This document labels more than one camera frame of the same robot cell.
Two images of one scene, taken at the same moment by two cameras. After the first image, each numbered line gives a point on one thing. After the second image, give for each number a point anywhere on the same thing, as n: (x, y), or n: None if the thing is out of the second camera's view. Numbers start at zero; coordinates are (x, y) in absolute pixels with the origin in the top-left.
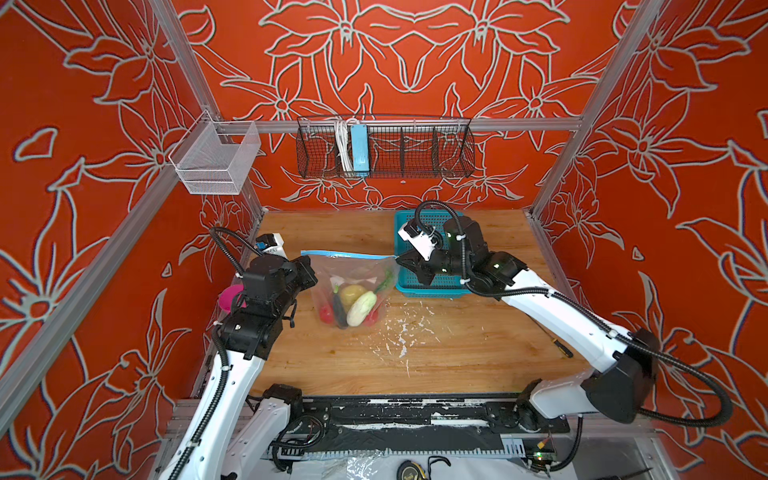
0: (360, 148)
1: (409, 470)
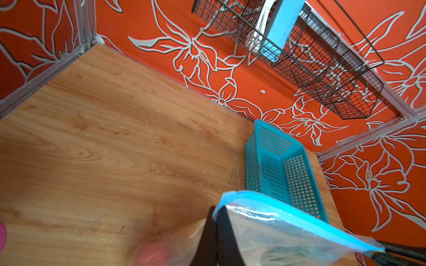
0: (282, 18)
1: None
